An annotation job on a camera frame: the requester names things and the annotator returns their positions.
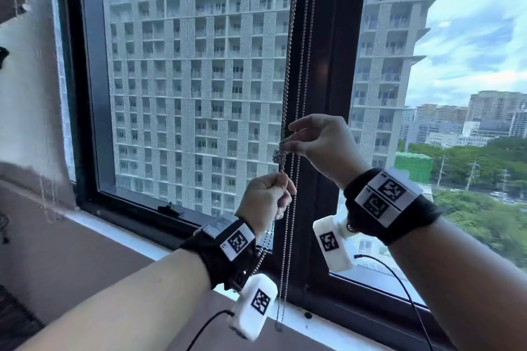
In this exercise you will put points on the person's left hand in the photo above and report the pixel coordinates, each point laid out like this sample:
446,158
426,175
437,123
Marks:
259,202

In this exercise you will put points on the person's right hand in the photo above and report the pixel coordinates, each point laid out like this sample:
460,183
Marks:
333,149

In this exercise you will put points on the person's right forearm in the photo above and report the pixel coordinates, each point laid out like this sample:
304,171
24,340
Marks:
465,289

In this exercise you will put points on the black left wristband with markers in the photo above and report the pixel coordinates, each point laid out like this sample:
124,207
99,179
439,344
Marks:
214,256

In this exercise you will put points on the black wristband with markers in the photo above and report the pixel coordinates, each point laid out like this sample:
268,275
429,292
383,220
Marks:
395,206
214,256

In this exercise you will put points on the green roofed building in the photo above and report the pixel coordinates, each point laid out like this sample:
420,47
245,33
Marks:
413,167

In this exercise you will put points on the black right wristband with markers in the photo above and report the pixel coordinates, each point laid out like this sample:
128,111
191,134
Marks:
395,206

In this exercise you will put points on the black window latch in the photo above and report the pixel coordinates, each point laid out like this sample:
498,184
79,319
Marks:
171,211

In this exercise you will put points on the tall grey apartment building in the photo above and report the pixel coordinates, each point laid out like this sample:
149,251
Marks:
185,75

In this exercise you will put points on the distant city buildings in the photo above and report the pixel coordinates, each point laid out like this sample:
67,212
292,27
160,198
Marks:
486,116

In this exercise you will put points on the frosted window pane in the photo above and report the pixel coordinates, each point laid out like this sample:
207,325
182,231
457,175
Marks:
29,116

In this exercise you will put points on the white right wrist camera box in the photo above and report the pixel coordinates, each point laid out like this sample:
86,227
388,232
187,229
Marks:
333,246

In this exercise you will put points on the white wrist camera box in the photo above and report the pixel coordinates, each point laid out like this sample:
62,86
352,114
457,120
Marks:
333,246
255,305

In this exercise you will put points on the black window frame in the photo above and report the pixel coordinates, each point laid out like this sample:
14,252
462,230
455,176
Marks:
337,54

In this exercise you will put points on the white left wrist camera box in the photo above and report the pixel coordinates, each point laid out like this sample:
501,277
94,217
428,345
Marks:
255,305

